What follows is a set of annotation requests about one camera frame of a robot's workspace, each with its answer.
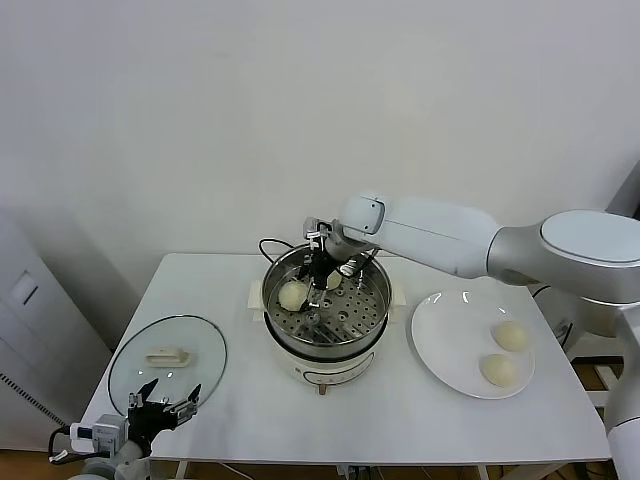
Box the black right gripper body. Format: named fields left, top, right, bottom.
left=308, top=242, right=335, bottom=285

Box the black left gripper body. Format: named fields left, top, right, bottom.
left=127, top=401, right=185, bottom=452

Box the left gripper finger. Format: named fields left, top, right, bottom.
left=162, top=383, right=203, bottom=420
left=128, top=378, right=161, bottom=409

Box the round glass pot lid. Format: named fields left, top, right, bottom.
left=107, top=313, right=229, bottom=424

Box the perforated steel steamer basket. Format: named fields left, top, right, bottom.
left=262, top=241, right=392, bottom=357

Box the white round plate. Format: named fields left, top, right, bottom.
left=410, top=289, right=536, bottom=400

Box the grey monitor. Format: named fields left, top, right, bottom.
left=607, top=159, right=640, bottom=216

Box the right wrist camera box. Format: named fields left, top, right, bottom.
left=302, top=215, right=335, bottom=242

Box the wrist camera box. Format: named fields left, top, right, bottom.
left=69, top=413, right=129, bottom=454
left=302, top=215, right=335, bottom=242

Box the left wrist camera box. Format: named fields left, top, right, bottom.
left=69, top=413, right=129, bottom=454

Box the black cooker power cable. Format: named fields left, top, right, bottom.
left=258, top=238, right=296, bottom=266

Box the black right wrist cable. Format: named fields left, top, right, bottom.
left=339, top=249, right=380, bottom=281

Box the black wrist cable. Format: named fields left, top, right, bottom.
left=48, top=429, right=76, bottom=464
left=339, top=249, right=380, bottom=281

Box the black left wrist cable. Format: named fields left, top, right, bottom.
left=48, top=429, right=76, bottom=464

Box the black cable with adapter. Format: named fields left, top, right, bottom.
left=532, top=284, right=576, bottom=351

